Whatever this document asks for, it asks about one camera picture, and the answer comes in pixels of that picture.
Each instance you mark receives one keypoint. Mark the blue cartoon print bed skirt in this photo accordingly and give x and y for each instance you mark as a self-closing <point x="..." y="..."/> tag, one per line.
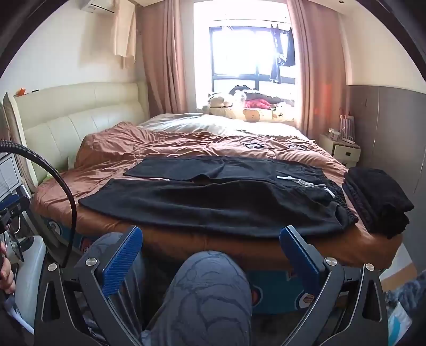
<point x="283" y="292"/>

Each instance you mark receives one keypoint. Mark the grey wardrobe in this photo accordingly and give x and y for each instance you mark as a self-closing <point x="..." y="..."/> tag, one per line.
<point x="392" y="133"/>

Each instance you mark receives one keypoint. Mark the red cloth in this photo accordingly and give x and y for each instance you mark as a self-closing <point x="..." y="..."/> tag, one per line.
<point x="258" y="103"/>

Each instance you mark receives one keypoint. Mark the brown blanket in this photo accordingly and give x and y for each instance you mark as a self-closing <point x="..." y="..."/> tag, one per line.
<point x="166" y="143"/>

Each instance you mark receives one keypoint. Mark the window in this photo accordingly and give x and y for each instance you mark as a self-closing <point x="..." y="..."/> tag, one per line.
<point x="239" y="50"/>

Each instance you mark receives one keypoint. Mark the folded black clothes stack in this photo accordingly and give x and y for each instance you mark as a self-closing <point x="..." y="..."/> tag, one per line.
<point x="379" y="199"/>

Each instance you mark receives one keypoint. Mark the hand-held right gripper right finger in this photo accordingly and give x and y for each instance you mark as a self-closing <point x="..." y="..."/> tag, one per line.
<point x="299" y="262"/>

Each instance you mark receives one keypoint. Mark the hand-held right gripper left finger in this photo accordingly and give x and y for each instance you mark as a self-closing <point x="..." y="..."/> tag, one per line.
<point x="121" y="262"/>

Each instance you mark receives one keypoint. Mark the white air conditioner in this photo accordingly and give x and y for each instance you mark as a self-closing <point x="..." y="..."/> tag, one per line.
<point x="100" y="6"/>

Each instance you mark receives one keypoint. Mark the white plush toy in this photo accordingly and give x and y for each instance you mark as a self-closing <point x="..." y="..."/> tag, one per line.
<point x="216" y="99"/>

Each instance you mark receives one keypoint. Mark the person's left hand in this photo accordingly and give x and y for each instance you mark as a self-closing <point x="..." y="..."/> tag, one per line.
<point x="7" y="279"/>

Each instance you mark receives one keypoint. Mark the person's knee in grey trousers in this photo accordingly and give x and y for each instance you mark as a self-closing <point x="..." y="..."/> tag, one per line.
<point x="206" y="299"/>

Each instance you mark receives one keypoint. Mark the cream padded headboard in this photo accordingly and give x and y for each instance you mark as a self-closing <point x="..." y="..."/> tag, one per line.
<point x="83" y="113"/>

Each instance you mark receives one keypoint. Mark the plush toys on windowsill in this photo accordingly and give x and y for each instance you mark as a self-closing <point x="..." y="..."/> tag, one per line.
<point x="246" y="90"/>

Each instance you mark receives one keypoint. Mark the blue white package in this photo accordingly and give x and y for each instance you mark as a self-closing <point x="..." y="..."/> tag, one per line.
<point x="399" y="319"/>

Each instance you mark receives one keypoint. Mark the black pants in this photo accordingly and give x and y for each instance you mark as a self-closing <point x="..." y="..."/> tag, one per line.
<point x="199" y="203"/>

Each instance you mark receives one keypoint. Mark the cream nightstand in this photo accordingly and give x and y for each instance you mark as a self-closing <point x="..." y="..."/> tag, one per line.
<point x="342" y="151"/>

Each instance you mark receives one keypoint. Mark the cream hanging cloth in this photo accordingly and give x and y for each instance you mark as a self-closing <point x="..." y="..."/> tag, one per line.
<point x="124" y="36"/>

